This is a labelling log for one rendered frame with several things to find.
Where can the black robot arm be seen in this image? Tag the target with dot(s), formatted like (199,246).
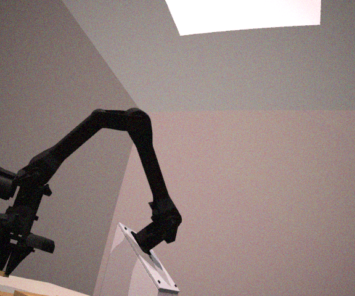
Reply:
(42,167)

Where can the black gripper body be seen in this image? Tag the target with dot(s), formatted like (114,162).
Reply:
(28,239)

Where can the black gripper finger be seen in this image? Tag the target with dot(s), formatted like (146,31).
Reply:
(5,250)
(17,255)

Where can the tan square block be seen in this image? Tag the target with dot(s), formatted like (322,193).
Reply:
(2,273)

